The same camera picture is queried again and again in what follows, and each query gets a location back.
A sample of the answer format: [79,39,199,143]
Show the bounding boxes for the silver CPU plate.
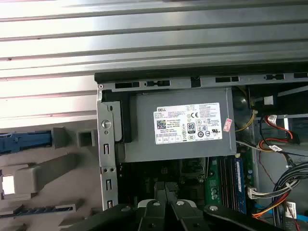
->
[1,175,15,195]

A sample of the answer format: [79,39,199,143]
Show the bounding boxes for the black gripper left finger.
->
[79,181,167,231]

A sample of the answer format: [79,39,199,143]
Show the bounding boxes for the red data wire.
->
[263,115,301,145]

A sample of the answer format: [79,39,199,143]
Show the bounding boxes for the black RAM slot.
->
[229,157,235,214]
[218,157,224,212]
[223,157,230,213]

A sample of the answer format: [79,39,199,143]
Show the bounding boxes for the CPU socket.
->
[180,157,209,183]

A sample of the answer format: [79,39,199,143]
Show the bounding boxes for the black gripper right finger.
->
[165,182,284,231]

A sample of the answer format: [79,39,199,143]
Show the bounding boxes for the red yellow power wire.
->
[252,199,289,218]

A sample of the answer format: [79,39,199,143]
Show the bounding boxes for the green motherboard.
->
[120,156,256,216]

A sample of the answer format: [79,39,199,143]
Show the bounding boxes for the grey metal PC case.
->
[93,69,308,231]

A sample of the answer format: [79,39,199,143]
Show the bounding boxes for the white wire connector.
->
[263,94,275,106]
[247,186,260,200]

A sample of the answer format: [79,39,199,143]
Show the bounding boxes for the blue RAM stick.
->
[233,155,248,215]
[13,205,77,217]

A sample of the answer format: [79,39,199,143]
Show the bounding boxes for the black wire bundle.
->
[252,162,308,231]

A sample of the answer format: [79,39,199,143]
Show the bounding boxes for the grey power supply unit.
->
[120,87,239,164]

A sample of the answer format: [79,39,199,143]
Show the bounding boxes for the yellow power supply wires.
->
[235,87,258,132]

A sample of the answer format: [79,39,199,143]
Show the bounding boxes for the hard disk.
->
[0,130,53,155]

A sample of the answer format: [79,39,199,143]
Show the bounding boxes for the grey plastic parts rack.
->
[0,119,104,231]

